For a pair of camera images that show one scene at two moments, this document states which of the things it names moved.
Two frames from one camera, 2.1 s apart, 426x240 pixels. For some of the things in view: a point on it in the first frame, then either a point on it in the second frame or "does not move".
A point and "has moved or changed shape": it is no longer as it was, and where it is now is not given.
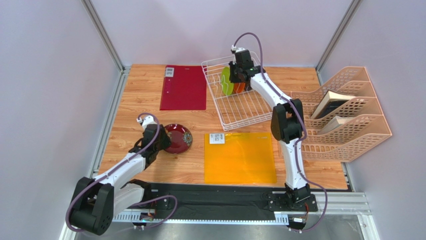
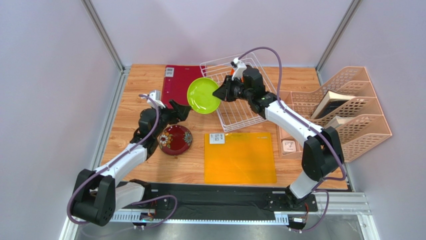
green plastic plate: [227, 86] has moved or changed shape
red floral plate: [181, 139] does not move
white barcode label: [217, 138] does not move
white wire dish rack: [237, 110] does not move
